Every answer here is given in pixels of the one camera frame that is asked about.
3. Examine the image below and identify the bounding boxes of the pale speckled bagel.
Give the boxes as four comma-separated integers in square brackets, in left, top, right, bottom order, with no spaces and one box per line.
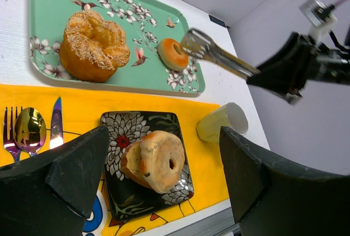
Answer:
[140,130,185,194]

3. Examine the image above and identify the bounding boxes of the green floral tray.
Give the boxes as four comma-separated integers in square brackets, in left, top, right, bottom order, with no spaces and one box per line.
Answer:
[29,0,205,96]

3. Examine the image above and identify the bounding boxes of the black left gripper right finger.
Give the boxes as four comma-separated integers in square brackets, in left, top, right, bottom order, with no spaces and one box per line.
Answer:
[219,126,349,235]

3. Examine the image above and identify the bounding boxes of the sugar-crusted round bun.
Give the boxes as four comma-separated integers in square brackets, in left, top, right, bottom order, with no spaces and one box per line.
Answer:
[59,10,130,83]

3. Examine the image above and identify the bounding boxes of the pale green mug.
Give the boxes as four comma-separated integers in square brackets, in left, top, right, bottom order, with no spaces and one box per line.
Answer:
[196,102,249,144]

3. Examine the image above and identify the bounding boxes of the glazed orange donut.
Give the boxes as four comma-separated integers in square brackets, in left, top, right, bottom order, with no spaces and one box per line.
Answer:
[157,38,189,71]

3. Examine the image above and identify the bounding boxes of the iridescent fork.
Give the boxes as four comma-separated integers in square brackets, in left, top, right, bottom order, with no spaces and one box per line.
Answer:
[3,107,21,163]

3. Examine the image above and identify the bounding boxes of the brown bread slice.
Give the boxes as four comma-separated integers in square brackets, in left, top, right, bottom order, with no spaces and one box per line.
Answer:
[120,141,151,189]

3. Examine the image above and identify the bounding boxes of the aluminium table frame rail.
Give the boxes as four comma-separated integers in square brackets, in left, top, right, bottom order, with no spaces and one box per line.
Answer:
[139,208,241,236]

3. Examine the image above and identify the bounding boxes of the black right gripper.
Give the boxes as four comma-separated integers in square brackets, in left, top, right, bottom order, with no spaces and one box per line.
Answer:
[246,32,349,96]

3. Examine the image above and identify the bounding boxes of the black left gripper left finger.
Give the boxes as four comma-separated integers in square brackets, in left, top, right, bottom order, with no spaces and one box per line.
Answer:
[1,125,109,235]

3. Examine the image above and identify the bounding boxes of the iridescent spoon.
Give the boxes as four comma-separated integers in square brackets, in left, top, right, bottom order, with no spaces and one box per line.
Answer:
[14,107,46,157]

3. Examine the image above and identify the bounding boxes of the metal serving tongs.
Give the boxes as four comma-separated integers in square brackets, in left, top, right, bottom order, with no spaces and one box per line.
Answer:
[179,28,304,106]

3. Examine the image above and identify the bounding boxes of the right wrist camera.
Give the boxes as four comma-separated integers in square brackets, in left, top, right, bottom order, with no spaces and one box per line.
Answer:
[299,0,337,42]

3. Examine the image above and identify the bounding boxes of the iridescent knife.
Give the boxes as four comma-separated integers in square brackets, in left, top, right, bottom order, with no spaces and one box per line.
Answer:
[49,97,63,149]

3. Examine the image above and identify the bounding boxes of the black floral square plate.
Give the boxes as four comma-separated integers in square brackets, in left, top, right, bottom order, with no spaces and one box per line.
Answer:
[101,111,194,221]

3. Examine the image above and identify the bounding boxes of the right corner label sticker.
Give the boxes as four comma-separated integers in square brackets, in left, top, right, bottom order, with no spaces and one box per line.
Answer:
[209,15,227,28]

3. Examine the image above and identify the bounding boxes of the yellow placemat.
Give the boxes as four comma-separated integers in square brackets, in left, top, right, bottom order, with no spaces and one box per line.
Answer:
[1,84,229,235]

